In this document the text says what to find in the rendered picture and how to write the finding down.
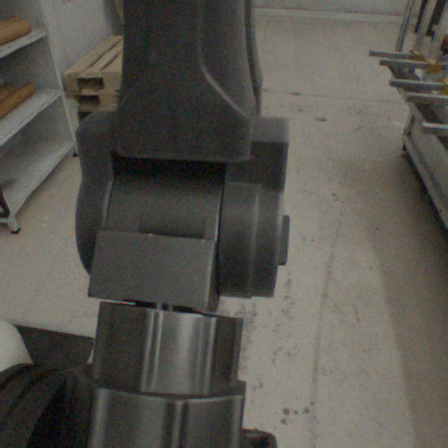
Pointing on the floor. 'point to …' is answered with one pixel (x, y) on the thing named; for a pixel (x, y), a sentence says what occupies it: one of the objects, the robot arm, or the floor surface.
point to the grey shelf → (31, 109)
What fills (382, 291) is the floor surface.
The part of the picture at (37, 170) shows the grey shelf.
